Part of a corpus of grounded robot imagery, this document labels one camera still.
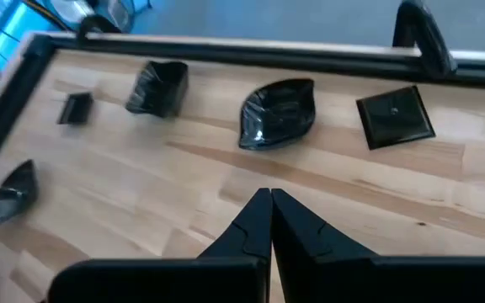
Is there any blue shiny object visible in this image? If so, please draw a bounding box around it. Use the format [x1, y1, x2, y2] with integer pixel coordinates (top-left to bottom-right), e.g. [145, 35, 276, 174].
[0, 0, 153, 92]

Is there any black wavy square mini bowl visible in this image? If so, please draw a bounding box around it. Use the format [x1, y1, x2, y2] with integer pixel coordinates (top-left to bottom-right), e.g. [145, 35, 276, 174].
[124, 60, 189, 120]

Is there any small black rectangular mini dish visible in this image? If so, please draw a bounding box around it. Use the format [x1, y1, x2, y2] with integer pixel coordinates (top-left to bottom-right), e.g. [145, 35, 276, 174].
[56, 91, 95, 126]

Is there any black arched rail bracket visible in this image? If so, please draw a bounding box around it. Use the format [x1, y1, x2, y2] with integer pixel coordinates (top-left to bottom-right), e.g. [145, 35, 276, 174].
[77, 13, 124, 38]
[392, 0, 458, 79]

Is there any black table edge rail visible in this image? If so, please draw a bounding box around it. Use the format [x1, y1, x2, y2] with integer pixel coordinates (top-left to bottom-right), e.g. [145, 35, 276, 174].
[0, 31, 485, 201]

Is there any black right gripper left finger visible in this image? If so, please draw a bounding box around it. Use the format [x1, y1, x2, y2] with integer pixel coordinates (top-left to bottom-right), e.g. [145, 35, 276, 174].
[46, 187, 274, 303]

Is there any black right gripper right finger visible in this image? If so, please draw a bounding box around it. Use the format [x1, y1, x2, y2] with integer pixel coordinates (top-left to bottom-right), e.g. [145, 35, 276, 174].
[272, 188, 485, 303]

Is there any black leaf-shaped mini plate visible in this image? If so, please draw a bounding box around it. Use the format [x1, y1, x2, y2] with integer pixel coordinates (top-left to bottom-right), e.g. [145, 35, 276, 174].
[237, 77, 317, 152]

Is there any black boat-shaped mini plate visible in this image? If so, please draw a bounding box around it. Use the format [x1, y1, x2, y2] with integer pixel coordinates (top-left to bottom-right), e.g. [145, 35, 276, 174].
[0, 158, 40, 226]

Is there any black square mini plate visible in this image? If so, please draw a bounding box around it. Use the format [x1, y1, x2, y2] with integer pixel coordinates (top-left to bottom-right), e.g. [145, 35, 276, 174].
[354, 85, 437, 152]

